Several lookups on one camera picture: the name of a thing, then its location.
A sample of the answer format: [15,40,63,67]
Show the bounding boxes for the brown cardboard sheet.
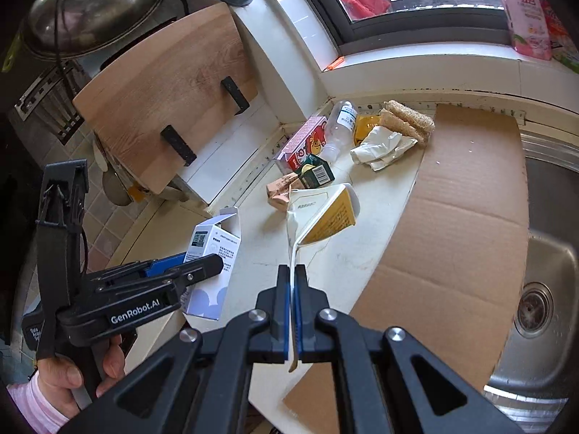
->
[283,103,531,434]

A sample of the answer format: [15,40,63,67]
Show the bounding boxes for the steel sink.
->
[484,129,579,434]

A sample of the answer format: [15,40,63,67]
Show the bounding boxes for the clear plastic bottle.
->
[323,101,358,161]

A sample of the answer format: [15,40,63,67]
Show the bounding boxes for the crumpled white paper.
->
[350,127,418,171]

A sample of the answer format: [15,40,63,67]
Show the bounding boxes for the yellow snack packet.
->
[353,113,381,148]

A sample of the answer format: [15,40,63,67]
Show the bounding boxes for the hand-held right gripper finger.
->
[294,266,521,434]
[59,266,293,434]

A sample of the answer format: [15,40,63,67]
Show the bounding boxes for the yellow and white carton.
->
[287,183,360,371]

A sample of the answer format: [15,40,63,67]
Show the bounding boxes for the pink carton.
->
[274,116,327,175]

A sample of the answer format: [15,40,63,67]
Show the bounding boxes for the pink packet on windowsill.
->
[492,0,553,61]

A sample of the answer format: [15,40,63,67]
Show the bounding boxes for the dark green small box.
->
[296,154,334,189]

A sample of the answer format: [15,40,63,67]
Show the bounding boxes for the white and blue carton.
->
[181,207,242,322]

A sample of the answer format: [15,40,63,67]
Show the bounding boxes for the white rice paddle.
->
[92,139,109,173]

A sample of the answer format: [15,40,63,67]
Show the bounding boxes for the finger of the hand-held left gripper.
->
[97,254,224,298]
[93,253,187,288]

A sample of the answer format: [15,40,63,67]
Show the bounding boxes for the steel pot lid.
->
[22,0,173,61]

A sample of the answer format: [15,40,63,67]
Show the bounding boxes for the wooden cutting board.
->
[72,2,258,195]

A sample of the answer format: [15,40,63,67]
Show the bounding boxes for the black wall rack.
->
[160,77,250,166]

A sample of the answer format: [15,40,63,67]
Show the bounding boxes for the black utensil hanging rack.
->
[13,61,86,145]

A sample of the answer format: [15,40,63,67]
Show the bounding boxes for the person's left hand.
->
[37,333,126,412]

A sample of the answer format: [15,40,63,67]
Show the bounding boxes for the beige small packet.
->
[266,173,299,211]

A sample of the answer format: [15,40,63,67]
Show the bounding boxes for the loofah sponge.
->
[379,100,436,146]

